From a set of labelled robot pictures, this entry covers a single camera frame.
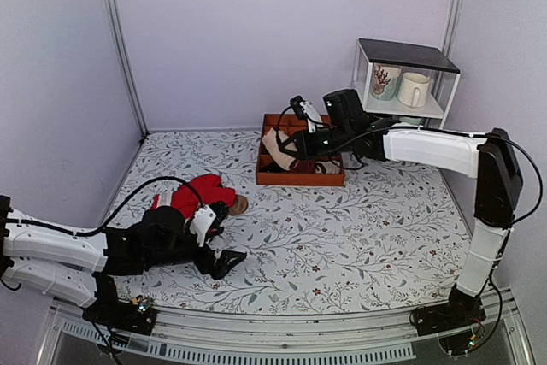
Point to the pale green tumbler cup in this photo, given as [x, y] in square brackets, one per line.
[415, 121]

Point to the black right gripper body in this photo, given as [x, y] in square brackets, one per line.
[339, 135]

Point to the striped beige knitted sock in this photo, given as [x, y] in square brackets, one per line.
[288, 163]

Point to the left aluminium corner post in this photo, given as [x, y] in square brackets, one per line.
[114, 17]

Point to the floral patterned mug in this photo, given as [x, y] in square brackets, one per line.
[385, 81]

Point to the brown sock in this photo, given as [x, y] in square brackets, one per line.
[240, 205]

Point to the red sock pile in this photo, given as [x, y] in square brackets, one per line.
[208, 186]

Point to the white brown socks in box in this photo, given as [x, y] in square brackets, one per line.
[327, 168]

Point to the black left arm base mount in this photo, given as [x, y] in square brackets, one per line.
[135, 316]

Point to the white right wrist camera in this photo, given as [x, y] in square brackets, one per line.
[309, 114]

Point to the floral patterned table cloth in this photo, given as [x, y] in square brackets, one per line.
[391, 236]

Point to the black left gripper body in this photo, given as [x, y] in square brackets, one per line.
[161, 257]

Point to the black striped socks in box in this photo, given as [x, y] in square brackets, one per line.
[268, 165]

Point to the white ceramic mug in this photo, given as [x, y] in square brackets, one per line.
[413, 91]

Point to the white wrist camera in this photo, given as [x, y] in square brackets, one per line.
[201, 222]
[309, 114]

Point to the aluminium corner post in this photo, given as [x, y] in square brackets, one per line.
[114, 17]
[451, 26]

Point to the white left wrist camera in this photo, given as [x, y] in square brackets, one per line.
[201, 222]

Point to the right aluminium corner post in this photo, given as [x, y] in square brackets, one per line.
[451, 26]

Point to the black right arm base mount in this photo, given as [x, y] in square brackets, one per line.
[459, 311]

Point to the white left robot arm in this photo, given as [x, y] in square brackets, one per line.
[80, 266]

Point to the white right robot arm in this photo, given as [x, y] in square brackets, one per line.
[487, 158]

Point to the white shelf black top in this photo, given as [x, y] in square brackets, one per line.
[430, 61]

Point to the orange wooden divider box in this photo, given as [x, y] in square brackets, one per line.
[291, 124]

